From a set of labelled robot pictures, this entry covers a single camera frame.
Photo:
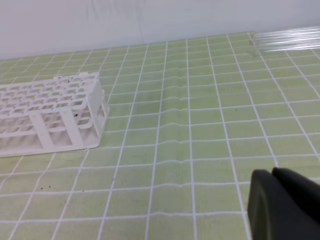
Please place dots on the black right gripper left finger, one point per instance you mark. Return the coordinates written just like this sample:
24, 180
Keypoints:
273, 214

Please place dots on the white plastic test tube rack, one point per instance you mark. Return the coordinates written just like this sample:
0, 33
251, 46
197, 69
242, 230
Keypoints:
64, 113

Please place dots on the green checkered tablecloth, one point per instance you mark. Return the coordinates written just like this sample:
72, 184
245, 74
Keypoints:
189, 121

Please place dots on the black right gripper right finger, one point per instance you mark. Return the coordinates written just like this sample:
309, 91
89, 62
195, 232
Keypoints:
304, 192

